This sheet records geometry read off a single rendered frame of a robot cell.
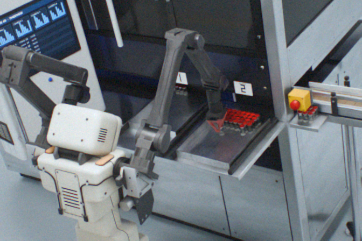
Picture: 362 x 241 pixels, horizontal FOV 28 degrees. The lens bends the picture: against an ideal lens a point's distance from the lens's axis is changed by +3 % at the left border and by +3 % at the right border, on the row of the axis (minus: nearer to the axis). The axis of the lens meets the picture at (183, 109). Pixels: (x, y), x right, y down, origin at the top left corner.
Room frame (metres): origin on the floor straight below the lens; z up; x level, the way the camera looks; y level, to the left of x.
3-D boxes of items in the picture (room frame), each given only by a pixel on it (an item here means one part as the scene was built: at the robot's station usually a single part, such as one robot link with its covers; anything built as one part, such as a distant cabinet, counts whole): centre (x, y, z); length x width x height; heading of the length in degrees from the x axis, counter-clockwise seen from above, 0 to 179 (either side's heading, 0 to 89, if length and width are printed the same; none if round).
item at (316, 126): (2.51, -0.52, 0.87); 0.14 x 0.13 x 0.02; 140
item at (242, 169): (2.61, -0.04, 0.87); 0.70 x 0.48 x 0.02; 50
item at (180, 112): (2.78, 0.05, 0.90); 0.34 x 0.26 x 0.04; 140
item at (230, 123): (2.54, -0.20, 0.90); 0.18 x 0.02 x 0.05; 50
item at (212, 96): (2.51, -0.14, 1.10); 0.07 x 0.06 x 0.07; 148
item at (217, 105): (2.51, -0.13, 1.03); 0.10 x 0.07 x 0.07; 155
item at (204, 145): (2.47, -0.14, 0.90); 0.34 x 0.26 x 0.04; 140
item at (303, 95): (2.49, -0.48, 1.00); 0.08 x 0.07 x 0.07; 140
